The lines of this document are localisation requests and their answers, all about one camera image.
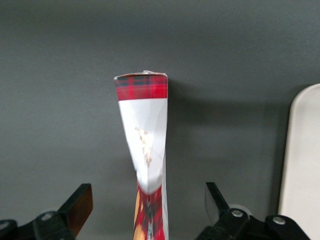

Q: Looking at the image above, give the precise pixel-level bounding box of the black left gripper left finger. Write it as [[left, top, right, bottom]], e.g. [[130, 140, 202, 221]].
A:
[[0, 183, 93, 240]]

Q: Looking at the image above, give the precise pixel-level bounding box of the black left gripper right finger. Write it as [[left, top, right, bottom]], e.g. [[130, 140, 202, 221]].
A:
[[197, 181, 316, 240]]

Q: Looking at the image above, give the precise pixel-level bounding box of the beige plastic tray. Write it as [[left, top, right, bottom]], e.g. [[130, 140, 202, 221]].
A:
[[277, 83, 320, 219]]

